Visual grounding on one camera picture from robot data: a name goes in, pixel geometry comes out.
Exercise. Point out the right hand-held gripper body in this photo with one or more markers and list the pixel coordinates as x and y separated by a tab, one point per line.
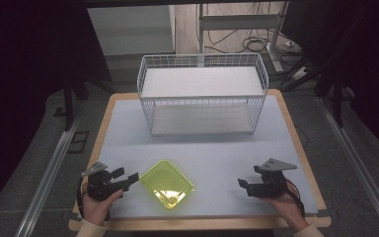
269	184

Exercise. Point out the pale grey table mat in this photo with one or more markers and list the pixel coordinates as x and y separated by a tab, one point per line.
210	158

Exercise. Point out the white metal desk frame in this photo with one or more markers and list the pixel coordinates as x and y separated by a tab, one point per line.
240	22

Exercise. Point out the black floor bracket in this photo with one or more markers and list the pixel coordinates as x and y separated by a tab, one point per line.
78	141

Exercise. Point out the white power strip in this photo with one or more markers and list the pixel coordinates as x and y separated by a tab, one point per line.
300	73

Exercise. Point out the yellow-green plastic tray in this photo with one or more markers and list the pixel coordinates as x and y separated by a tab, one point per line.
166	184

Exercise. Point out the black stand leg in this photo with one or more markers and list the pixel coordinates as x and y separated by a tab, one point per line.
69	102

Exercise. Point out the black curtain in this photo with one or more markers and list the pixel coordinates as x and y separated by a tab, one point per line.
19	82
358	59

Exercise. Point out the person's right hand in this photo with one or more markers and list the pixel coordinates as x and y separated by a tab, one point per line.
288	209

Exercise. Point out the person's left hand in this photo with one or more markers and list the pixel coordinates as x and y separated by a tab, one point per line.
95	209

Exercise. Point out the aluminium floor rail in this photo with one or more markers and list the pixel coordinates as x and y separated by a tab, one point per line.
358	164
46	177

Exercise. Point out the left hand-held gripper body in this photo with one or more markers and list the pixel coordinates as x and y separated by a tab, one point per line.
100	187

